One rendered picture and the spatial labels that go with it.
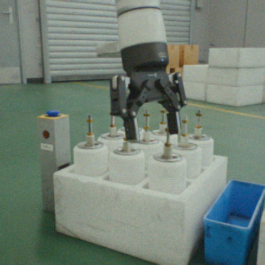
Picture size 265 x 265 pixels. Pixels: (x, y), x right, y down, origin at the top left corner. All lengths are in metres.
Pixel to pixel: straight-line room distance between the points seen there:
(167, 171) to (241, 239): 0.23
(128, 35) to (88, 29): 5.68
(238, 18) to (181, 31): 1.12
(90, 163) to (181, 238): 0.31
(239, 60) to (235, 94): 0.32
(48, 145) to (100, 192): 0.27
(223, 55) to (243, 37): 3.76
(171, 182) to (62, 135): 0.41
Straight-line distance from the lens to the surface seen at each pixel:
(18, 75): 5.86
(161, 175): 0.83
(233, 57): 3.42
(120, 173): 0.88
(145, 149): 0.97
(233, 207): 1.15
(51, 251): 0.97
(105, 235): 0.95
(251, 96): 3.56
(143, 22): 0.53
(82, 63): 6.16
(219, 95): 3.54
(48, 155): 1.10
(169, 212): 0.82
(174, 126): 0.58
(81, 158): 0.94
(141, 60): 0.52
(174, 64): 4.68
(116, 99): 0.52
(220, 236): 0.87
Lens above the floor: 0.51
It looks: 13 degrees down
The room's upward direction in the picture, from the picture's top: straight up
